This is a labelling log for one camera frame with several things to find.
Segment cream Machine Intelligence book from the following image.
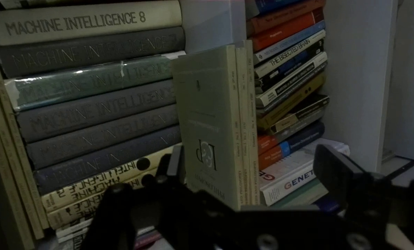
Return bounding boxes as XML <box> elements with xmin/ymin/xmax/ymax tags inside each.
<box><xmin>0</xmin><ymin>0</ymin><xmax>184</xmax><ymax>48</ymax></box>

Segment white leaning book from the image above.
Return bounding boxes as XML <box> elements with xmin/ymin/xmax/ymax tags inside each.
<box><xmin>273</xmin><ymin>178</ymin><xmax>330</xmax><ymax>210</ymax></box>

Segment cream softcover book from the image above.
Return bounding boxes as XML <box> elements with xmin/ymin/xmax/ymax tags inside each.
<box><xmin>170</xmin><ymin>44</ymin><xmax>247</xmax><ymax>213</ymax></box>

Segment dark blue book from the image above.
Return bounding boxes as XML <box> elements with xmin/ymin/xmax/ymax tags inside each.
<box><xmin>254</xmin><ymin>41</ymin><xmax>326</xmax><ymax>95</ymax></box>

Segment thin cream book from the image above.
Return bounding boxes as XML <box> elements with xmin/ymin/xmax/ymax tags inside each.
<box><xmin>0</xmin><ymin>64</ymin><xmax>51</xmax><ymax>234</ymax></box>
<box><xmin>0</xmin><ymin>75</ymin><xmax>37</xmax><ymax>250</ymax></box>

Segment grey stacked books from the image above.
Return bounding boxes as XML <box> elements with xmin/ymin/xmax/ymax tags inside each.
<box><xmin>2</xmin><ymin>50</ymin><xmax>186</xmax><ymax>114</ymax></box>

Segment brown red book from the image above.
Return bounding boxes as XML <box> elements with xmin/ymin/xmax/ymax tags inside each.
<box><xmin>245</xmin><ymin>0</ymin><xmax>326</xmax><ymax>37</ymax></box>

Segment dark grey hardcover book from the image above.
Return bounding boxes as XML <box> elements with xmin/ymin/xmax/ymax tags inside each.
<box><xmin>15</xmin><ymin>80</ymin><xmax>177</xmax><ymax>145</ymax></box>
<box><xmin>24</xmin><ymin>103</ymin><xmax>180</xmax><ymax>171</ymax></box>
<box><xmin>31</xmin><ymin>124</ymin><xmax>183</xmax><ymax>196</ymax></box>
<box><xmin>0</xmin><ymin>25</ymin><xmax>186</xmax><ymax>81</ymax></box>

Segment orange red book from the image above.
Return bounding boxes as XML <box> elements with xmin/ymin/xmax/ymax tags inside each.
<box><xmin>249</xmin><ymin>9</ymin><xmax>326</xmax><ymax>53</ymax></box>

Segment grey metal bookshelf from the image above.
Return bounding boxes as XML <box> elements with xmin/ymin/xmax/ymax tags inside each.
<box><xmin>177</xmin><ymin>0</ymin><xmax>414</xmax><ymax>187</ymax></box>

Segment white titled book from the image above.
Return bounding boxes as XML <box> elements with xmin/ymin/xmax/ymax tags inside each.
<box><xmin>252</xmin><ymin>28</ymin><xmax>327</xmax><ymax>78</ymax></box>

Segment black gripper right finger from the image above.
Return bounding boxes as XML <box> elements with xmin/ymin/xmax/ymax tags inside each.
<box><xmin>312</xmin><ymin>144</ymin><xmax>414</xmax><ymax>250</ymax></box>

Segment orange and blue book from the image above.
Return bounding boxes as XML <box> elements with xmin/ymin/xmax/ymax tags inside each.
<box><xmin>256</xmin><ymin>121</ymin><xmax>326</xmax><ymax>173</ymax></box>

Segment cream black striped book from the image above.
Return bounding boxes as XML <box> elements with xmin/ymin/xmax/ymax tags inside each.
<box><xmin>266</xmin><ymin>95</ymin><xmax>330</xmax><ymax>137</ymax></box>

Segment white genetics book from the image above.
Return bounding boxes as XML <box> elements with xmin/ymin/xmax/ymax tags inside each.
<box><xmin>256</xmin><ymin>146</ymin><xmax>320</xmax><ymax>209</ymax></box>

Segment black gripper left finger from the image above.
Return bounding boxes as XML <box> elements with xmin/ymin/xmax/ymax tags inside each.
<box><xmin>80</xmin><ymin>145</ymin><xmax>187</xmax><ymax>250</ymax></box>

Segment grey blue book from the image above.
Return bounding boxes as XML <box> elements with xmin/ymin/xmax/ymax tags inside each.
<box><xmin>252</xmin><ymin>20</ymin><xmax>327</xmax><ymax>64</ymax></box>

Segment olive yellow book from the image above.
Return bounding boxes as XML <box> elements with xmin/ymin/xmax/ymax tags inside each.
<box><xmin>255</xmin><ymin>71</ymin><xmax>329</xmax><ymax>132</ymax></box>

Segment cream thin booklet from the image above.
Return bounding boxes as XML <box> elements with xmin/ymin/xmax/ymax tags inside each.
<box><xmin>243</xmin><ymin>39</ymin><xmax>261</xmax><ymax>207</ymax></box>

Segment cream book black dots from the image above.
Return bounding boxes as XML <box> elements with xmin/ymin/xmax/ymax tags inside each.
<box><xmin>38</xmin><ymin>144</ymin><xmax>183</xmax><ymax>214</ymax></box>
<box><xmin>45</xmin><ymin>169</ymin><xmax>163</xmax><ymax>231</ymax></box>

